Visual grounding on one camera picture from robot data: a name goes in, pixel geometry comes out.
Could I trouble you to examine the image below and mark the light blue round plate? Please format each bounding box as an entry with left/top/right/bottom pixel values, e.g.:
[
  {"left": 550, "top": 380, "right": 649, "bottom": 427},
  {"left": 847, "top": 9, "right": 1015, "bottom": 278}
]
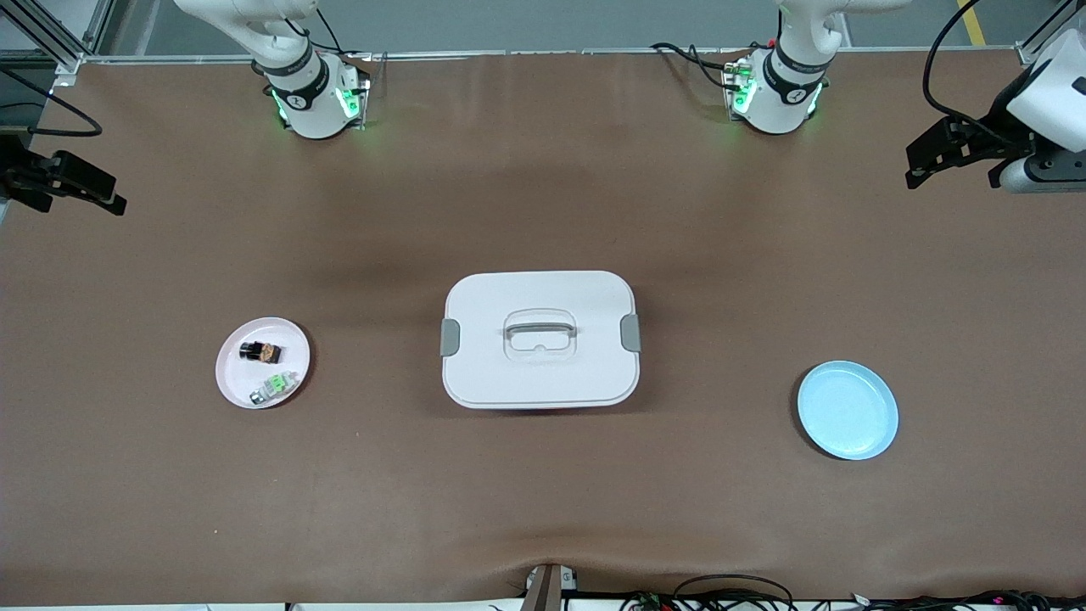
[{"left": 797, "top": 360, "right": 899, "bottom": 462}]

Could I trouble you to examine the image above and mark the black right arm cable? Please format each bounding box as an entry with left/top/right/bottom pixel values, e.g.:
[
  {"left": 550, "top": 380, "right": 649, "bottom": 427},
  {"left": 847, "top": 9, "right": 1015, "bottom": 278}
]
[{"left": 0, "top": 66, "right": 104, "bottom": 140}]

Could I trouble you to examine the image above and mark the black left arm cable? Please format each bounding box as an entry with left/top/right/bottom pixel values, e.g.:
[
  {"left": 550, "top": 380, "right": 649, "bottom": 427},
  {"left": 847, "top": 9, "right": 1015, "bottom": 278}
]
[{"left": 922, "top": 0, "right": 1032, "bottom": 141}]

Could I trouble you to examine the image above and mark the green grey switch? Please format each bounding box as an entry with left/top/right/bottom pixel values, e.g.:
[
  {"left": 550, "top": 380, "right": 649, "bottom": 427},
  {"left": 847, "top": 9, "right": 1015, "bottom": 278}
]
[{"left": 249, "top": 371, "right": 299, "bottom": 405}]

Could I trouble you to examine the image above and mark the white lidded storage box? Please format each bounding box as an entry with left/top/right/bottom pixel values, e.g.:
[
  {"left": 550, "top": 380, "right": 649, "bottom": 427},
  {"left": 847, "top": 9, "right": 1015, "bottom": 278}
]
[{"left": 439, "top": 270, "right": 642, "bottom": 411}]

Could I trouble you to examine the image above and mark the black base cable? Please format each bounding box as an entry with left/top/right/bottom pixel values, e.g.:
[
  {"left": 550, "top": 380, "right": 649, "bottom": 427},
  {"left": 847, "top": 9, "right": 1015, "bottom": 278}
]
[
  {"left": 651, "top": 42, "right": 749, "bottom": 91},
  {"left": 284, "top": 13, "right": 374, "bottom": 64}
]

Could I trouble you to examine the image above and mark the tangled cable bundle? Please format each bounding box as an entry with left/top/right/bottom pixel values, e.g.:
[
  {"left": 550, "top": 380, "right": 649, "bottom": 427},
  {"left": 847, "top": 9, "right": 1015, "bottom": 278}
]
[{"left": 796, "top": 589, "right": 1086, "bottom": 611}]

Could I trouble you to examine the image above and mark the metal table bracket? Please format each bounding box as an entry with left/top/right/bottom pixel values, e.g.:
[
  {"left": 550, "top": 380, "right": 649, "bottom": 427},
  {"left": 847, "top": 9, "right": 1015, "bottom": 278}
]
[{"left": 521, "top": 563, "right": 579, "bottom": 611}]

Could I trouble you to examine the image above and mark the pale pink round plate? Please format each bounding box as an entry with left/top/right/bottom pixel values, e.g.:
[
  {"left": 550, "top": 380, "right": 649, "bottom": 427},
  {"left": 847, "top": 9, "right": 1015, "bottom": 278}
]
[{"left": 215, "top": 317, "right": 311, "bottom": 411}]

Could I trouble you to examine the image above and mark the aluminium frame profile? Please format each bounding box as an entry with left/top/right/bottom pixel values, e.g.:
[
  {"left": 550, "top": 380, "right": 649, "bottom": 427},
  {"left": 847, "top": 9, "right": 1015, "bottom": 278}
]
[
  {"left": 1016, "top": 0, "right": 1086, "bottom": 67},
  {"left": 0, "top": 0, "right": 117, "bottom": 79}
]

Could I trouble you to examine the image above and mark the black looped cable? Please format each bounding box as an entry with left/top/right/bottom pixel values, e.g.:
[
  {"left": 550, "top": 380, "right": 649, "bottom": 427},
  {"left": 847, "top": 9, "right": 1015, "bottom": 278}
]
[{"left": 673, "top": 575, "right": 796, "bottom": 611}]

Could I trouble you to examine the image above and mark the brown table cover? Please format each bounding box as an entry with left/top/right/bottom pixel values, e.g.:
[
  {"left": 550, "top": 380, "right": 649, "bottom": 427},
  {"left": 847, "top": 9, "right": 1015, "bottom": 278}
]
[{"left": 0, "top": 48, "right": 1086, "bottom": 608}]

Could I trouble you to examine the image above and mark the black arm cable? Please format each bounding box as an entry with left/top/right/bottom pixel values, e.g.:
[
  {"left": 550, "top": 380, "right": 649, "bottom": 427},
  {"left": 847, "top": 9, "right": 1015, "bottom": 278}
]
[
  {"left": 922, "top": 0, "right": 1032, "bottom": 141},
  {"left": 0, "top": 66, "right": 104, "bottom": 140}
]

